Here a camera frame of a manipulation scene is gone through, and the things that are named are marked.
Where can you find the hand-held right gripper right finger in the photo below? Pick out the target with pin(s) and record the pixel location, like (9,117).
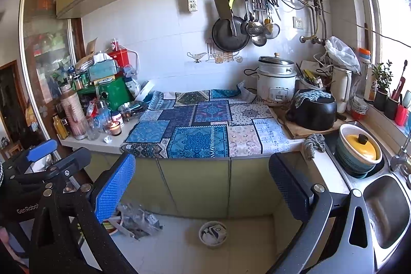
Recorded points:
(289,184)

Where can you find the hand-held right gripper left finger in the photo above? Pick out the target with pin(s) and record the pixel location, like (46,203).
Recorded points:
(117,187)

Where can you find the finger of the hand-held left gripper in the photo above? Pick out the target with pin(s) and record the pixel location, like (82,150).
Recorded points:
(41,149)
(74,161)

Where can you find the small translucent round bin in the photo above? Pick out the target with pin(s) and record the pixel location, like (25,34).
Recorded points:
(213,234)

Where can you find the yellow bottle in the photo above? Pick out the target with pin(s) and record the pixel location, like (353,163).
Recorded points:
(60,129)

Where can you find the clear drinking glass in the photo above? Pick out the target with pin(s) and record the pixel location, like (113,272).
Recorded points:
(92,131)

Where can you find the clear plastic packaging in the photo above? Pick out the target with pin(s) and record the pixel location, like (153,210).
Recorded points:
(138,221)

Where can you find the small crumpled paper scrap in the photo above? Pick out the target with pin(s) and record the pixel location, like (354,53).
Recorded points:
(108,140)

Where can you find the striped plate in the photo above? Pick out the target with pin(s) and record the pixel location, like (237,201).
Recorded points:
(110,227)

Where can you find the pink patterned thermos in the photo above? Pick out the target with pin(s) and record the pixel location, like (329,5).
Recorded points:
(75,116)

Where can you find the grey knitted rag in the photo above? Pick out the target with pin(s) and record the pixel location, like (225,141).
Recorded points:
(313,142)

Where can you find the lit candle in glass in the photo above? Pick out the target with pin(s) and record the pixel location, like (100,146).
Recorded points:
(115,129)

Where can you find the wooden cutting board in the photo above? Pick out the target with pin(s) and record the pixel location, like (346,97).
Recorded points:
(298,132)

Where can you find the clear water bottle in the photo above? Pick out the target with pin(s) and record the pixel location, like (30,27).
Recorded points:
(103,116)

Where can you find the small jar red label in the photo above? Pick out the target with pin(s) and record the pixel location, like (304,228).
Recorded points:
(116,116)

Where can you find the teal colander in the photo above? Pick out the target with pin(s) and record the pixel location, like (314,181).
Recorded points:
(351,166)

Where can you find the black ceramic pot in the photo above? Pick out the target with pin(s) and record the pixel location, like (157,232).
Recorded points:
(314,116)

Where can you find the steel bowl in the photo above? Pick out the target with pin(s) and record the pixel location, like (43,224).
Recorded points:
(131,107)

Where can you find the green metal box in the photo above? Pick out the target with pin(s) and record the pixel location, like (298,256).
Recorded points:
(115,89)

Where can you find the blue white knitted cloth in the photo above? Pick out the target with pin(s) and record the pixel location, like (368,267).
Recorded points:
(313,96)

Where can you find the blue patchwork tablecloth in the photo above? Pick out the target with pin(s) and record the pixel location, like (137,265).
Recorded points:
(199,139)

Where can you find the white powder bag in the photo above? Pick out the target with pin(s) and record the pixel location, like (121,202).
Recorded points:
(132,86)

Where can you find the teal tissue box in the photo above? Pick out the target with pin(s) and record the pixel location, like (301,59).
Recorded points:
(102,70)

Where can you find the glass door cabinet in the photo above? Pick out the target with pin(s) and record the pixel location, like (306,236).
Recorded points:
(48,52)

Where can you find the white rice cooker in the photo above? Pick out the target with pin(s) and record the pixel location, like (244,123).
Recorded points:
(273,87)

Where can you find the white round tray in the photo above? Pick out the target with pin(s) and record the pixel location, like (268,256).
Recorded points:
(144,90)

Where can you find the steel sink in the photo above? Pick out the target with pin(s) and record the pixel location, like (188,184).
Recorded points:
(385,213)

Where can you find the stack of small bowls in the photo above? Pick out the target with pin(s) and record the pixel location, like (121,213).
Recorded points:
(359,108)

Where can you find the white kettle jug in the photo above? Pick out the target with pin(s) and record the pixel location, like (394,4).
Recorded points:
(340,87)

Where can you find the white utensil basket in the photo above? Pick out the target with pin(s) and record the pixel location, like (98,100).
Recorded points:
(310,76)

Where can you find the brown cardboard piece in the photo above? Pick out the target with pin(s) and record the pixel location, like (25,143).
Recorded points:
(91,47)

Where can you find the steel sink faucet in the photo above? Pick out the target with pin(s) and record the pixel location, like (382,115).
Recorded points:
(399,160)

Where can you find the red tin box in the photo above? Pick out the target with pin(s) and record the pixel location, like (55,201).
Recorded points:
(120,57)

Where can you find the black pot with utensils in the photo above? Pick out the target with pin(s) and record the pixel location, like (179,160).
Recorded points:
(391,108)

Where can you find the small potted plant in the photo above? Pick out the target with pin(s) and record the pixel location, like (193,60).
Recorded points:
(381,94)

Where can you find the white bottle orange cap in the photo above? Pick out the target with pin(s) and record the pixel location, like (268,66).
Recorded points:
(366,78)

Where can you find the red cup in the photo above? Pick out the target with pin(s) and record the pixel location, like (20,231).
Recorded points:
(401,116)

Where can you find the white plastic bag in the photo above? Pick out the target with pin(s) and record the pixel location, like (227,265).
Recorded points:
(342,54)

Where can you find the steel ladle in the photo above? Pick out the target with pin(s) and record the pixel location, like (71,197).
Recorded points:
(258,40)

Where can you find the round mesh strainer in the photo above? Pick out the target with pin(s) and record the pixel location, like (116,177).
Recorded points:
(271,30)

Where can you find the steel skimmer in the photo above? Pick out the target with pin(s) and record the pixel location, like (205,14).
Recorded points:
(254,28)

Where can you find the black wok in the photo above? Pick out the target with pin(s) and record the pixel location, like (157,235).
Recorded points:
(224,36)

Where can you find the black kitchen scissors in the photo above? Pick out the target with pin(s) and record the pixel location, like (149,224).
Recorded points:
(272,1)

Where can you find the steel cleaver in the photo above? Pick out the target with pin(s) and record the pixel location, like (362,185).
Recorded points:
(221,6)

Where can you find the white power strip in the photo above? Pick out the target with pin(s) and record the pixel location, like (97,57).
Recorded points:
(192,2)

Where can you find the window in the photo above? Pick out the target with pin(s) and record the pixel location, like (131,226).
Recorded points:
(391,4)

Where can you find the brass wall tap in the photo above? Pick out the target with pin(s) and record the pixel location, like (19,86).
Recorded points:
(310,39)

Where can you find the white wall socket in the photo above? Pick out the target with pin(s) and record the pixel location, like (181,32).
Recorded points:
(298,23)

